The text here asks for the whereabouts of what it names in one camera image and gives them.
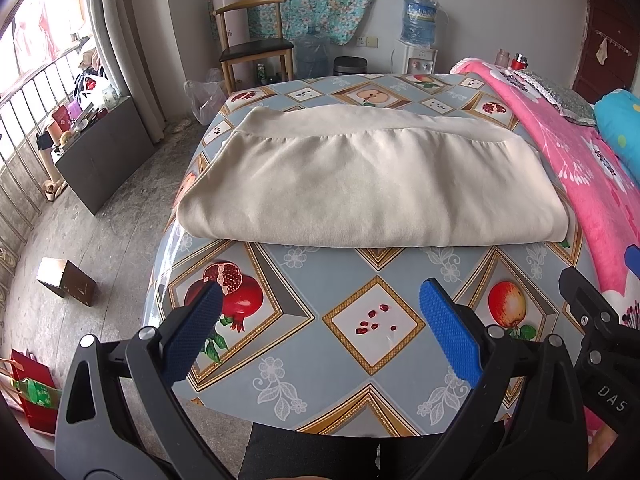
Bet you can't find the dark trash can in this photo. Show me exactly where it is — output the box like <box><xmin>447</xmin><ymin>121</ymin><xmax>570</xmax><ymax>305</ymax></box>
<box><xmin>333</xmin><ymin>56</ymin><xmax>370</xmax><ymax>77</ymax></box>

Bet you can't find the silver lace cushion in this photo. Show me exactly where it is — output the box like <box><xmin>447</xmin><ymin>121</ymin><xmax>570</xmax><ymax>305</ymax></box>
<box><xmin>505</xmin><ymin>67</ymin><xmax>598</xmax><ymax>126</ymax></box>

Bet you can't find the empty blue water bottle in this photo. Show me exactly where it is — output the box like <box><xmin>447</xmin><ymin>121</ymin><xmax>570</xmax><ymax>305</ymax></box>
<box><xmin>295</xmin><ymin>25</ymin><xmax>332</xmax><ymax>80</ymax></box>

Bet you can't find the fruit print tablecloth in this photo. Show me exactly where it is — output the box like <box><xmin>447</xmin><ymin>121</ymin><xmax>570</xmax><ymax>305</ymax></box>
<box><xmin>142</xmin><ymin>72</ymin><xmax>583</xmax><ymax>436</ymax></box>

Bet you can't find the full blue water bottle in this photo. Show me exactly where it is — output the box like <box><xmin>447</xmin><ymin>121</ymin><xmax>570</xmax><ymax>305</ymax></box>
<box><xmin>400</xmin><ymin>0</ymin><xmax>441</xmax><ymax>47</ymax></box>

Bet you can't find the dark cabinet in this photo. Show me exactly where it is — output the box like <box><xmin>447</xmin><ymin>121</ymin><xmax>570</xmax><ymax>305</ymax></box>
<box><xmin>54</xmin><ymin>95</ymin><xmax>156</xmax><ymax>216</ymax></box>

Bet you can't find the pink floral blanket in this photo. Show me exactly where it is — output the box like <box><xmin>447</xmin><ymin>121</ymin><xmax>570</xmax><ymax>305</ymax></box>
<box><xmin>450</xmin><ymin>57</ymin><xmax>640</xmax><ymax>448</ymax></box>

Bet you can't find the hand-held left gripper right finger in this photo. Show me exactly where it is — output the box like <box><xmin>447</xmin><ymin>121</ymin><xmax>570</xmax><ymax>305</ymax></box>
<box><xmin>419</xmin><ymin>277</ymin><xmax>588</xmax><ymax>480</ymax></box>

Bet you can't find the blue dotted pillow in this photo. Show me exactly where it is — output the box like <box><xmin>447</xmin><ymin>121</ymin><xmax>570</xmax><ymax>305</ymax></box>
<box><xmin>594</xmin><ymin>89</ymin><xmax>640</xmax><ymax>183</ymax></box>

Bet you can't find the brown wooden box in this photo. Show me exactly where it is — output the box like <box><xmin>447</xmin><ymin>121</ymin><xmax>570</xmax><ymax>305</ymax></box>
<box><xmin>36</xmin><ymin>256</ymin><xmax>98</xmax><ymax>307</ymax></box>

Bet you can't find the red box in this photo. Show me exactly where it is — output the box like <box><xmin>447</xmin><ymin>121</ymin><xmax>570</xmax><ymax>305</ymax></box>
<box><xmin>51</xmin><ymin>106</ymin><xmax>75</xmax><ymax>133</ymax></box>

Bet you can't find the brown door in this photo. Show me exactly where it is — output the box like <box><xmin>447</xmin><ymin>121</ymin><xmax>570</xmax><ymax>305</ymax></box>
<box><xmin>572</xmin><ymin>0</ymin><xmax>640</xmax><ymax>106</ymax></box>

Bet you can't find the clear plastic bag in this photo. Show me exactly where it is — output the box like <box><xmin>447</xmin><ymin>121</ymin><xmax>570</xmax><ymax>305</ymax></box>
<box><xmin>184</xmin><ymin>67</ymin><xmax>228</xmax><ymax>126</ymax></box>

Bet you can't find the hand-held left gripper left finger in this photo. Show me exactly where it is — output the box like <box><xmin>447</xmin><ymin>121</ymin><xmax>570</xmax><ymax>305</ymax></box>
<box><xmin>54</xmin><ymin>280</ymin><xmax>236</xmax><ymax>480</ymax></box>

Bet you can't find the white plastic bag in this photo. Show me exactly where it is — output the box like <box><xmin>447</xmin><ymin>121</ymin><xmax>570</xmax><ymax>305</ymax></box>
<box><xmin>75</xmin><ymin>74</ymin><xmax>121</xmax><ymax>111</ymax></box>

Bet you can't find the wooden chair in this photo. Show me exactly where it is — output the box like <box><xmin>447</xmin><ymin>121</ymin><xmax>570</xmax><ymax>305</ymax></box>
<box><xmin>212</xmin><ymin>0</ymin><xmax>296</xmax><ymax>96</ymax></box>

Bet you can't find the white water dispenser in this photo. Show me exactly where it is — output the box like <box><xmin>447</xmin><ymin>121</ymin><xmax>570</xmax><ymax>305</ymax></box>
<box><xmin>392</xmin><ymin>42</ymin><xmax>438</xmax><ymax>75</ymax></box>

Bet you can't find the grey curtain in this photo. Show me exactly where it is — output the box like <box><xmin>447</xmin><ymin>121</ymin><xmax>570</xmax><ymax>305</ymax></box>
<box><xmin>82</xmin><ymin>0</ymin><xmax>168</xmax><ymax>143</ymax></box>

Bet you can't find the red paper bag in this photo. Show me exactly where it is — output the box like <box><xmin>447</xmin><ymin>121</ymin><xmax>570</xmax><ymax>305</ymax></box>
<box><xmin>0</xmin><ymin>349</ymin><xmax>61</xmax><ymax>436</ymax></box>

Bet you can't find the beige zip jacket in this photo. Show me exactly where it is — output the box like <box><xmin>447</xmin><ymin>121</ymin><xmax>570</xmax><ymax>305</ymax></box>
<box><xmin>176</xmin><ymin>104</ymin><xmax>571</xmax><ymax>248</ymax></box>

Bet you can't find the green bottle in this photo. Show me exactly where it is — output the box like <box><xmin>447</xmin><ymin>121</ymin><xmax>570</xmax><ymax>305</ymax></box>
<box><xmin>12</xmin><ymin>377</ymin><xmax>61</xmax><ymax>408</ymax></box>

